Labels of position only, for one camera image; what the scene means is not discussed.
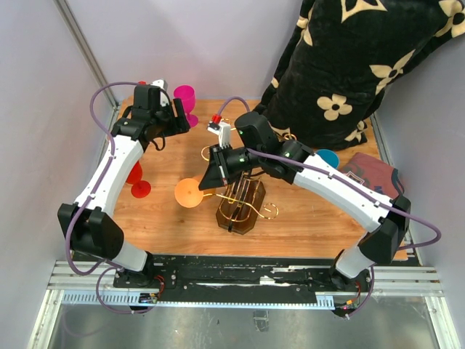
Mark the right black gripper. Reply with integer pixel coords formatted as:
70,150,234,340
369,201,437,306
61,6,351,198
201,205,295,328
198,143,264,191

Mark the pink wine glass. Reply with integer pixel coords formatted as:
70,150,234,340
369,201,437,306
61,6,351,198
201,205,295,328
174,85,198,127

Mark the orange wine glass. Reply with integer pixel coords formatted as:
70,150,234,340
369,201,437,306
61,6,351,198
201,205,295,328
174,176,216,208

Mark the red wine glass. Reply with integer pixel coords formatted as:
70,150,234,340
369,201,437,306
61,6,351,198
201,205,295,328
126,162,151,198

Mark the blue wine glass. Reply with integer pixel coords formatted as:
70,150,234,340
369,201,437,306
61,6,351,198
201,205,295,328
315,149,340,169

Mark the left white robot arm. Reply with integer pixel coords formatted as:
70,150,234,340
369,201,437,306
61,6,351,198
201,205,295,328
57,79,190,288

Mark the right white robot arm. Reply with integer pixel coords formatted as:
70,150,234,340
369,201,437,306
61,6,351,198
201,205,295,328
198,112,411,291

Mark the printed cloth bag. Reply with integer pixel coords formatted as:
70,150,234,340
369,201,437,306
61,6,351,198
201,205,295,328
339,152,405,198

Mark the black floral blanket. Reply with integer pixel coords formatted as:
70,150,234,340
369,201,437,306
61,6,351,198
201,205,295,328
256,0,464,151

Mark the gold wire glass rack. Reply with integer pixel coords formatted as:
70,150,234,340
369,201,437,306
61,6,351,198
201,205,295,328
198,118,297,236

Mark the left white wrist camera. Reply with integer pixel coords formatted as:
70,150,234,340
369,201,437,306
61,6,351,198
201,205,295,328
134,79,169,109

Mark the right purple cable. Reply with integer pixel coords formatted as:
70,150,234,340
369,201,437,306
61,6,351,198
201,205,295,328
217,96,442,313

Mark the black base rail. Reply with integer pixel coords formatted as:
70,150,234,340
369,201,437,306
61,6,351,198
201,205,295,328
112,252,375,310

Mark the aluminium corner post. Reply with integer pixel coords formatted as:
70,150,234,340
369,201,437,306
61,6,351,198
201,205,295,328
53,0,108,87

